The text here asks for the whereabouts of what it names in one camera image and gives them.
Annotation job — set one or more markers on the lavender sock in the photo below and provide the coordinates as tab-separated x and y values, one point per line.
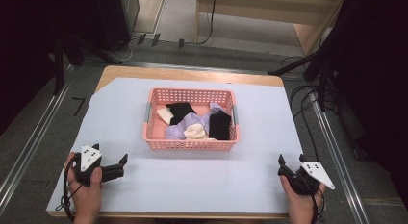
176	129
216	106

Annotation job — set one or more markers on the black cabinet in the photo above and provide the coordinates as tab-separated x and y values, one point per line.
118	19

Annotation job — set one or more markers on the pink plastic basket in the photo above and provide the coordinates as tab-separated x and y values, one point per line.
152	128

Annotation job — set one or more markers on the black tripod stand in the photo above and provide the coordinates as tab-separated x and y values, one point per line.
320	57

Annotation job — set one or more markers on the black sock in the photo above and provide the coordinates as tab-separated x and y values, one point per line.
220	126
180	110

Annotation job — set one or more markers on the person's left hand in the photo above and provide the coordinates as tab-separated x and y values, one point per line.
85	198

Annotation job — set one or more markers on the metal floor rail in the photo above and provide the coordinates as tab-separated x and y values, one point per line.
192	67
340	166
29	153

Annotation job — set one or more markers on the black metal stand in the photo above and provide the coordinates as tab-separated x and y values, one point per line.
58	67

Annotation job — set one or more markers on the light wooden shelf unit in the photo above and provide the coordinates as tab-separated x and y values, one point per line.
256	15

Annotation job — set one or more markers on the cream white sock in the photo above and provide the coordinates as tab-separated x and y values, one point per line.
195	131
165	115

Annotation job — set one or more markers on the person's right hand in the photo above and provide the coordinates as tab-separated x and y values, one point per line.
301	208

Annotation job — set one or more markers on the white table cover sheet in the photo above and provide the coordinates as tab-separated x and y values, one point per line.
192	179

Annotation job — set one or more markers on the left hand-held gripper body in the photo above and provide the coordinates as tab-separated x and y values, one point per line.
88	158

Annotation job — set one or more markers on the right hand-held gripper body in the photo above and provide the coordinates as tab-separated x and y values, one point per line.
309	176

